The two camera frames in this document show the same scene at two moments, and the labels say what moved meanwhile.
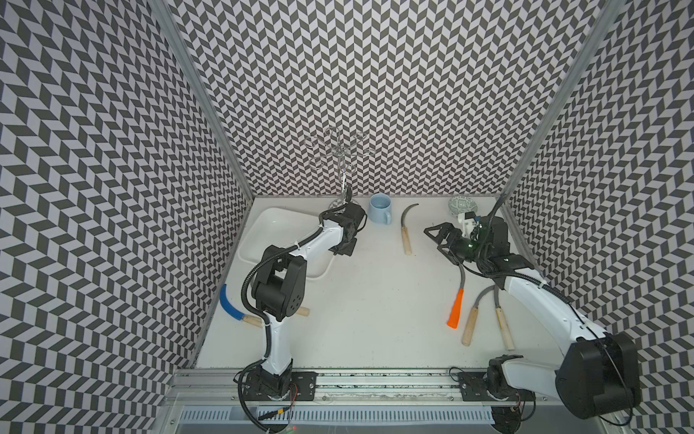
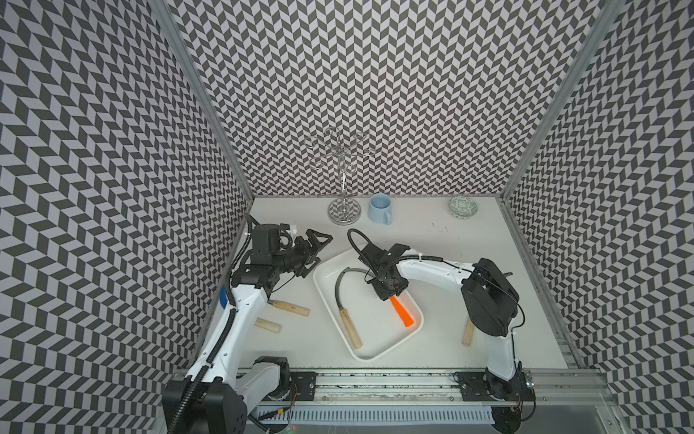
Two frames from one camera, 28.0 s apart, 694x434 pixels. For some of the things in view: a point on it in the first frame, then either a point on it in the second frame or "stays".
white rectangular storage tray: (264, 227) to (370, 327)
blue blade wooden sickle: (231, 309) stays
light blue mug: (379, 208) stays
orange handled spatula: (453, 320) to (405, 316)
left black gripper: (348, 250) to (316, 246)
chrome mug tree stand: (342, 152) stays
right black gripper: (455, 233) to (383, 293)
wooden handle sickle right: (472, 320) stays
